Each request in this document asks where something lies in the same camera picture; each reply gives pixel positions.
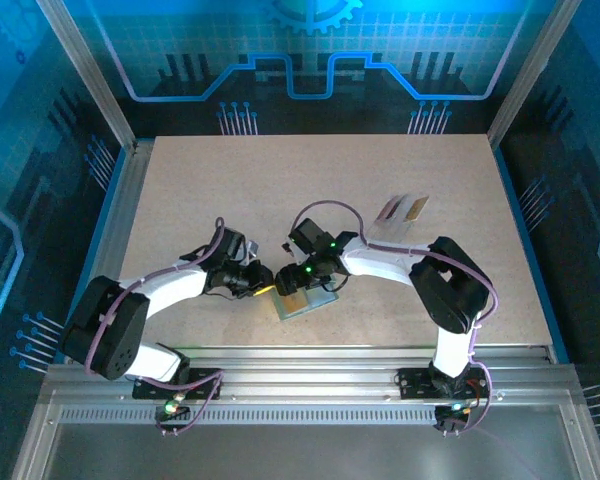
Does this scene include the orange credit card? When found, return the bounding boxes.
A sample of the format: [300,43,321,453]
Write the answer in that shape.
[282,292,309,316]

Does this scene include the green card holder wallet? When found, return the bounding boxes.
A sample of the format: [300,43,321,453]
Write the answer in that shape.
[269,284,341,324]

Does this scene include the clear acrylic card stand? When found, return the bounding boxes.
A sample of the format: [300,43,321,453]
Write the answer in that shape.
[364,193,431,246]

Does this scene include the gold credit card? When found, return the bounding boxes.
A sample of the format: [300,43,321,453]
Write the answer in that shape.
[405,196,430,224]

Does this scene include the grey metal bottom panel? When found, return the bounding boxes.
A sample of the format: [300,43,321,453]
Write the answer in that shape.
[9,399,600,480]

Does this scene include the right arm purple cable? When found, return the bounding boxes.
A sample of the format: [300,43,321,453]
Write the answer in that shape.
[291,200,499,439]

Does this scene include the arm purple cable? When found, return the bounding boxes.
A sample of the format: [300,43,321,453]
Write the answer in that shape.
[291,200,499,439]
[82,216,227,439]

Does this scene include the aluminium front frame rail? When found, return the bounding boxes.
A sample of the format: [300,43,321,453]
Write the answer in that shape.
[38,343,586,407]

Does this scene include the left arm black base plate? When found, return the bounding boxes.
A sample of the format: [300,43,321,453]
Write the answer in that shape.
[132,367,221,401]

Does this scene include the slotted grey cable duct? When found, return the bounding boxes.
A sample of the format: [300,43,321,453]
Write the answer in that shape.
[58,405,569,427]

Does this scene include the aluminium side rail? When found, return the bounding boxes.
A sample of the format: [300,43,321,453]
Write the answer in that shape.
[62,141,155,364]

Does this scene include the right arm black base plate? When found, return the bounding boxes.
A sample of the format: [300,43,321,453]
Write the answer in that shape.
[397,367,491,401]

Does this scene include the black connector mount with LEDs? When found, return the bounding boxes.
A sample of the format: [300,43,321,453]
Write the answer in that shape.
[433,399,474,437]
[153,394,194,437]

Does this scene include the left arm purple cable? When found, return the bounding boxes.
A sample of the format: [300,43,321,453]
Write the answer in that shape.
[82,216,227,439]

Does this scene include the aluminium corner post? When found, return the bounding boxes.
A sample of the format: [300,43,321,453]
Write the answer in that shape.
[33,0,142,154]
[485,0,585,150]

